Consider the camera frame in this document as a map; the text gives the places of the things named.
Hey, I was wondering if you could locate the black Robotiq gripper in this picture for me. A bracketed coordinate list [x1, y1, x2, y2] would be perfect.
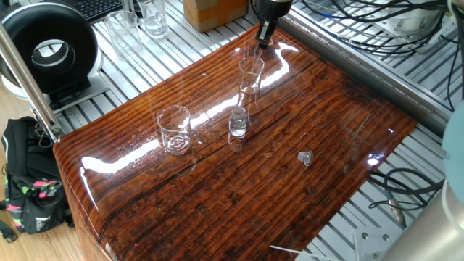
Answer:
[255, 0, 294, 50]

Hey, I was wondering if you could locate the glass dropper with red bulb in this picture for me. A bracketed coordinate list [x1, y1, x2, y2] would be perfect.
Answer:
[252, 41, 271, 70]

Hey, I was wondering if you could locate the small clear glass bottle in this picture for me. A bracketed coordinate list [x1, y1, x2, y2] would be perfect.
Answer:
[228, 106, 249, 138]

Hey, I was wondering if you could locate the clear glass beaker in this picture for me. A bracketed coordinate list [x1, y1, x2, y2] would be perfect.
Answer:
[237, 56, 266, 109]
[156, 104, 192, 156]

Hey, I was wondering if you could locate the brown cardboard box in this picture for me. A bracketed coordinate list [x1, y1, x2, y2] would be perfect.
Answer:
[182, 0, 249, 33]

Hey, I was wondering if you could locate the glass beaker with water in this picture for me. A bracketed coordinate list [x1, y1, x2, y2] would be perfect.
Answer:
[136, 0, 170, 40]

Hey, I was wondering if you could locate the clear glass bottle stopper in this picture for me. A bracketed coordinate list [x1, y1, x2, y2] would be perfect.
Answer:
[297, 150, 314, 167]

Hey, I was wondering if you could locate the wood grain table mat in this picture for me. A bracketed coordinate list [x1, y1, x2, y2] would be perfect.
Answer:
[53, 21, 418, 261]

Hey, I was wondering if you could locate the black computer keyboard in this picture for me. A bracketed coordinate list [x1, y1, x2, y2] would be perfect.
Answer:
[63, 0, 124, 22]

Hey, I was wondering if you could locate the black round blower fan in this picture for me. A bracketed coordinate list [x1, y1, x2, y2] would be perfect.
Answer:
[0, 1, 104, 106]

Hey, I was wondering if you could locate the black backpack with pink print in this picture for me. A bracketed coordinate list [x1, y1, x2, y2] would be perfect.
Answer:
[0, 115, 76, 244]

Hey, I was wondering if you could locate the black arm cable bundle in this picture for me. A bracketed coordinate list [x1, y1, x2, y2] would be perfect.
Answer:
[249, 0, 464, 113]

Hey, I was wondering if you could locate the white device base plate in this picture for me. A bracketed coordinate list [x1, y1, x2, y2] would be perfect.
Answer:
[0, 46, 111, 115]

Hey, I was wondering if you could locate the black cable with metal plug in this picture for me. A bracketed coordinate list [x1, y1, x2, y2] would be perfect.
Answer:
[364, 167, 445, 230]

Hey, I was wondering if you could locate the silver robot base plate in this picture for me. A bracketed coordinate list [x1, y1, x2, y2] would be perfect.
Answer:
[353, 226, 403, 261]

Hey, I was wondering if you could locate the aluminium frame beam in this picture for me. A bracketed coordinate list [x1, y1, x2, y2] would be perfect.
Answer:
[0, 21, 65, 143]

